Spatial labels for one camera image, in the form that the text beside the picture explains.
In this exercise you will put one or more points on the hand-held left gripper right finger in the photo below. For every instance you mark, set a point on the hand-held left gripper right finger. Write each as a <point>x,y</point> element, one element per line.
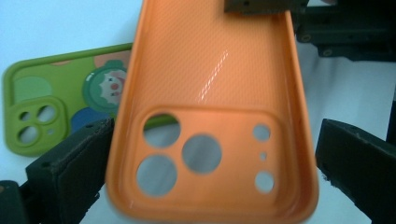
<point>358,168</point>

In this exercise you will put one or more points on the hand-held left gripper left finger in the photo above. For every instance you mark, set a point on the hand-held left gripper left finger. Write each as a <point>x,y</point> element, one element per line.
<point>68,174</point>

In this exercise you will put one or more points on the orange phone case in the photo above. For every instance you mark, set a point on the orange phone case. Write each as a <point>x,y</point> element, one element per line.
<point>202,77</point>

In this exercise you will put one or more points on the green cartoon phone case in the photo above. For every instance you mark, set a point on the green cartoon phone case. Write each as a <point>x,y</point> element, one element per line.
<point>62,74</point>

